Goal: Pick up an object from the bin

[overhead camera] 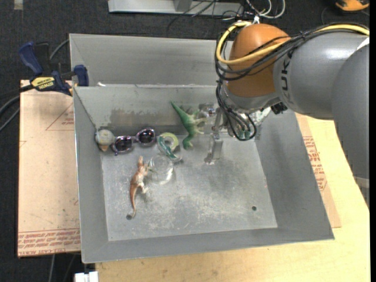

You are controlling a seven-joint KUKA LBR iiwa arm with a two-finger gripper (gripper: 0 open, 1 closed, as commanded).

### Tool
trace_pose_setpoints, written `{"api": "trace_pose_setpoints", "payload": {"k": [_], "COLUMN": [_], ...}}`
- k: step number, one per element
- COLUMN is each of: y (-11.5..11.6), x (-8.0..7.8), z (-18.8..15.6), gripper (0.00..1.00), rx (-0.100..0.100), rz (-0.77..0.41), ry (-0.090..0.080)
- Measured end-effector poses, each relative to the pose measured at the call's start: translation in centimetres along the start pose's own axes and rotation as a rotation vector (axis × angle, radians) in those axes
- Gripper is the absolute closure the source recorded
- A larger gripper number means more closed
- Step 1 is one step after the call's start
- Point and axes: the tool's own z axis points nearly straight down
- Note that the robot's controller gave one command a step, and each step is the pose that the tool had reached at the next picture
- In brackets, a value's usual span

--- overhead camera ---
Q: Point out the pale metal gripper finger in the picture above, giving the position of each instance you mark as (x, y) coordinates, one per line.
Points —
(216, 150)
(209, 110)

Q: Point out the green toy dinosaur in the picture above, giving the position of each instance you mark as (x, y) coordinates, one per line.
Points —
(190, 125)

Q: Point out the grey metal bin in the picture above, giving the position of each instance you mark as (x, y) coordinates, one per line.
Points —
(205, 204)

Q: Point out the clear glass cup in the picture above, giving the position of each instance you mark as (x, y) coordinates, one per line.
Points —
(162, 170)

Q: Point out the brown toy dinosaur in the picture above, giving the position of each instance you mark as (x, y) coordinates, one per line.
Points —
(138, 178)

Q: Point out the purple sunglasses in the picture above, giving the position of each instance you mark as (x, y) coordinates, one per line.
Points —
(124, 144)

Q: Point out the brown cardboard board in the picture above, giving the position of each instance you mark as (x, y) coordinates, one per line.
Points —
(47, 163)

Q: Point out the black cylinder on white bracket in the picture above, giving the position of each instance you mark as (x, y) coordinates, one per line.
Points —
(278, 107)

